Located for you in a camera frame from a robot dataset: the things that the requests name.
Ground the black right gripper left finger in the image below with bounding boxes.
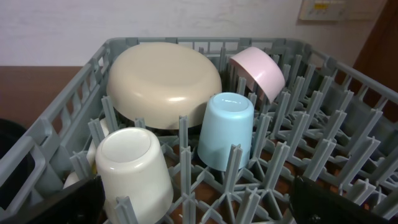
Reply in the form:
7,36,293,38
1,175,105,224

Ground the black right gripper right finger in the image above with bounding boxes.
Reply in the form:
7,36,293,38
289,176,389,224

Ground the white cup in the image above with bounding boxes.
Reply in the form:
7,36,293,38
95,128,174,223

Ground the light blue cup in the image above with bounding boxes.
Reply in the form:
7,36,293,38
197,92,254,171

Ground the cream plate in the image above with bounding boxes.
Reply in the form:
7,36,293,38
106,42,222,129

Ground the pink small bowl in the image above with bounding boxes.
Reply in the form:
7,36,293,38
229,47,285,103

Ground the yellow plastic fork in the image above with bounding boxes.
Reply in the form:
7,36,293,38
91,164,97,174

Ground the white plastic utensil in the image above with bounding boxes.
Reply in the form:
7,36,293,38
63,118,109,189

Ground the grey dishwasher rack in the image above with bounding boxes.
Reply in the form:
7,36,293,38
1,37,397,223

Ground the black round tray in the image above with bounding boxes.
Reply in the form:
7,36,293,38
1,118,35,210

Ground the white wall control panel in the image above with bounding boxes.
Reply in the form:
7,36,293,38
298,0,386,22

